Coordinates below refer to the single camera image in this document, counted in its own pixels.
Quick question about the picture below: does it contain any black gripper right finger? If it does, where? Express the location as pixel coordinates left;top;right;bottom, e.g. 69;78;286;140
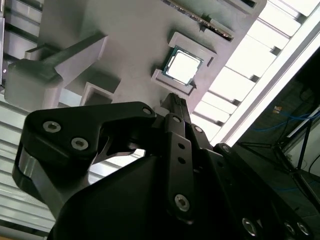
178;97;320;240

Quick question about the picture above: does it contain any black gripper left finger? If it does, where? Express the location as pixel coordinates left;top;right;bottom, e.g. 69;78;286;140
12;92;195;225

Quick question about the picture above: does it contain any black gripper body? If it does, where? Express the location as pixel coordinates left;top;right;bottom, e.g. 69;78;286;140
47;156;241;240

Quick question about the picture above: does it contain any silver square CPU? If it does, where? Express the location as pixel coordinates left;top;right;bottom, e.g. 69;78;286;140
161;45;205;88

